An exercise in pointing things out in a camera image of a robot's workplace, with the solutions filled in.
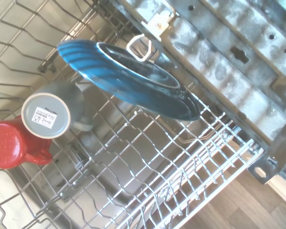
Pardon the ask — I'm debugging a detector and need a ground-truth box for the red speckled enamel mug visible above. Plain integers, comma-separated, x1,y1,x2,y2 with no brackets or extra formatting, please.
0,115,53,170

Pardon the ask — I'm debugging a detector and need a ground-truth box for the blue striped ceramic plate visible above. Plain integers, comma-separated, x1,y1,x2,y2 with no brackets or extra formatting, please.
56,40,202,122

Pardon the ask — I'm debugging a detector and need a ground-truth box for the white plastic rack clip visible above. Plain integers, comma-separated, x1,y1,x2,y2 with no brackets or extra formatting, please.
126,34,158,62

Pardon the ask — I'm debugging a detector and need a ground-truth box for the wire dishwasher rack holding dishes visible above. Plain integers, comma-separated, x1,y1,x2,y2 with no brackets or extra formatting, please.
0,0,265,229

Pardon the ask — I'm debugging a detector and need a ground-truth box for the grey ceramic mug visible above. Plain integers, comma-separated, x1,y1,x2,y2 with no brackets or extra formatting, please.
21,80,94,139

